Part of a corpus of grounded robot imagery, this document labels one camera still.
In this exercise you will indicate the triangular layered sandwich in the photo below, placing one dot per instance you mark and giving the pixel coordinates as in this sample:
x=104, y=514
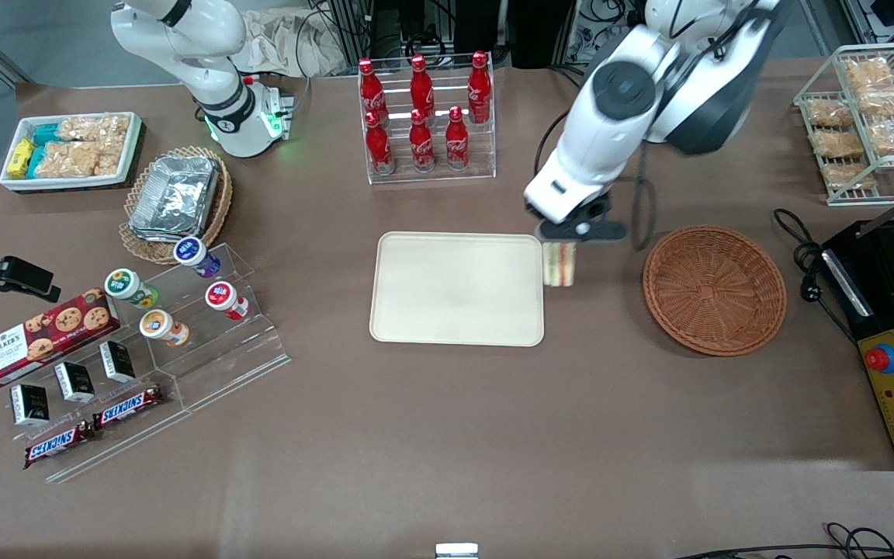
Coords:
x=559, y=265

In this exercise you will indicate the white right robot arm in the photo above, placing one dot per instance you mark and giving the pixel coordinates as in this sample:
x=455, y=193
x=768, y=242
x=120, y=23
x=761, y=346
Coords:
x=206, y=46

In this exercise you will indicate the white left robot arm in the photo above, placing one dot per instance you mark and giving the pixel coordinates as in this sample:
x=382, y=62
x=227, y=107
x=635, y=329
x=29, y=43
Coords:
x=610, y=140

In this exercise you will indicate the round brown wicker basket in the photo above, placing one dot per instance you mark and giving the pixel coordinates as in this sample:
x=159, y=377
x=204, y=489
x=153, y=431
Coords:
x=715, y=291

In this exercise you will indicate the cream plastic tray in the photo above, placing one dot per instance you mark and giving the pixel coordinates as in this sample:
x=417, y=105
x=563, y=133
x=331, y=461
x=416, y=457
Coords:
x=456, y=289

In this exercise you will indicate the oval wicker basket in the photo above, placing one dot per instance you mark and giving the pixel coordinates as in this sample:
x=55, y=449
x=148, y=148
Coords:
x=218, y=202

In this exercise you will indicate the red Walkers cookie box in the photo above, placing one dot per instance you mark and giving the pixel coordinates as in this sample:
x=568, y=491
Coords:
x=36, y=341

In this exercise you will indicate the yellow snack packet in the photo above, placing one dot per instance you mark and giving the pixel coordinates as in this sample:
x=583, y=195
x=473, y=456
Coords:
x=20, y=157

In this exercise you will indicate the teal snack packet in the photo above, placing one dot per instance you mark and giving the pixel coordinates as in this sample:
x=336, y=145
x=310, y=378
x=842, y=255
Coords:
x=47, y=134
x=36, y=159

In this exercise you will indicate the small black white box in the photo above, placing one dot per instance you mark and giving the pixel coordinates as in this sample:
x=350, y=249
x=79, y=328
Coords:
x=30, y=404
x=117, y=362
x=74, y=382

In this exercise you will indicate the rice cracker snack bag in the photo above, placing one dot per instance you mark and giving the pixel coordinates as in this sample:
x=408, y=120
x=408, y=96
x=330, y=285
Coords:
x=94, y=128
x=67, y=159

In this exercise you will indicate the green lid yogurt cup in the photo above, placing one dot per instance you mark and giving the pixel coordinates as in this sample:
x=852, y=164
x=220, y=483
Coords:
x=123, y=284

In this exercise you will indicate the red cola bottle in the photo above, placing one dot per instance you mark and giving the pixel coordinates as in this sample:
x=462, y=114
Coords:
x=370, y=89
x=479, y=89
x=421, y=145
x=421, y=85
x=456, y=144
x=379, y=147

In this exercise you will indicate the clear acrylic bottle rack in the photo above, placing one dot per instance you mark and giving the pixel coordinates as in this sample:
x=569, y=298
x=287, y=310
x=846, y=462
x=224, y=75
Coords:
x=431, y=177

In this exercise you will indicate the Snickers chocolate bar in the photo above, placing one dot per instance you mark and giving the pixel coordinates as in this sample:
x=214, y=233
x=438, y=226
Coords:
x=59, y=445
x=127, y=407

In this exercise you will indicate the orange lid yogurt cup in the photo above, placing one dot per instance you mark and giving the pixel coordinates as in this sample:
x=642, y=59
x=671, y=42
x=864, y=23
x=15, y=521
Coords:
x=157, y=324

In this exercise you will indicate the white rectangular snack bin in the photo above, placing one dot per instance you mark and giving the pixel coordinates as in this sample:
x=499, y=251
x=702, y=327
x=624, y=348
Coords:
x=130, y=147

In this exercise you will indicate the stack of foil trays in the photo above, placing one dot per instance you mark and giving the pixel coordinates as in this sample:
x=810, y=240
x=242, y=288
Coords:
x=175, y=198

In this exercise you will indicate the purple lid yogurt cup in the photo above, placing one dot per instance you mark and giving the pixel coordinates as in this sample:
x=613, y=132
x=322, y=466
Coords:
x=191, y=252

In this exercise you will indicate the red lid yogurt cup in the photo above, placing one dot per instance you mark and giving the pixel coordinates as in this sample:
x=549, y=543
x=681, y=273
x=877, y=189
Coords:
x=222, y=297

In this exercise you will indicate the clear acrylic stepped stand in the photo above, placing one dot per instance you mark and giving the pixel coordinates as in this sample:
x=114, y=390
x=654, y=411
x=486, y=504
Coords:
x=222, y=365

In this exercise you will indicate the black cooking appliance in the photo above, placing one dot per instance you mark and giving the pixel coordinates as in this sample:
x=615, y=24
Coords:
x=881, y=272

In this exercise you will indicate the beige cloth bag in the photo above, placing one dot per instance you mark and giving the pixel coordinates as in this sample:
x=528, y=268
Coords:
x=292, y=43

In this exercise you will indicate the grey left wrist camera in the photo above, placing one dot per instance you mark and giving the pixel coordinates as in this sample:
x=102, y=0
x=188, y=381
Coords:
x=580, y=231

